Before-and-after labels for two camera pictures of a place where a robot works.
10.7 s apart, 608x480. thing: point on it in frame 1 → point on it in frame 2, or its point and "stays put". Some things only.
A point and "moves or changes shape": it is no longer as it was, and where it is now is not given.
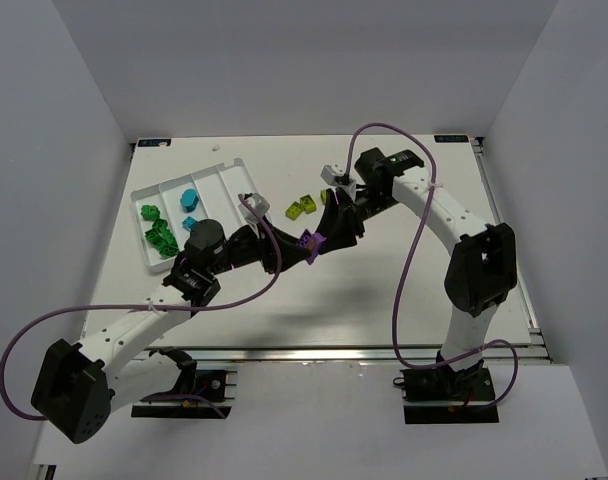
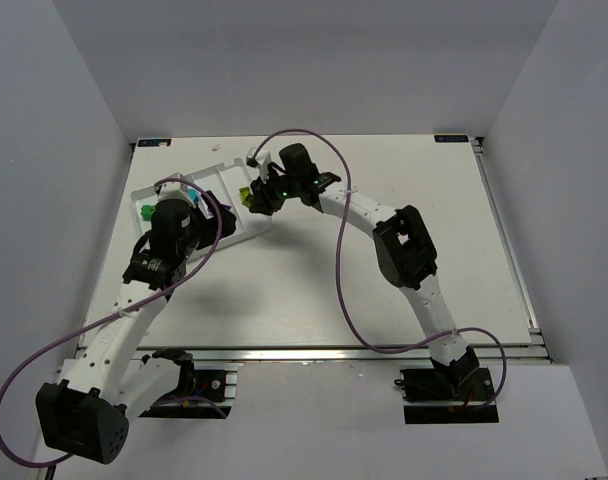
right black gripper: x=355 y=216 → x=263 y=198
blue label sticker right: x=451 y=139 stays put
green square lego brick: x=149 y=212 stays put
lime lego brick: x=293 y=210 → x=244 y=192
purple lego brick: x=312 y=242 → x=222 y=207
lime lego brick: x=308 y=203 moves or changes shape
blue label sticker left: x=153 y=142 stays put
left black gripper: x=272 y=247 → x=216 y=220
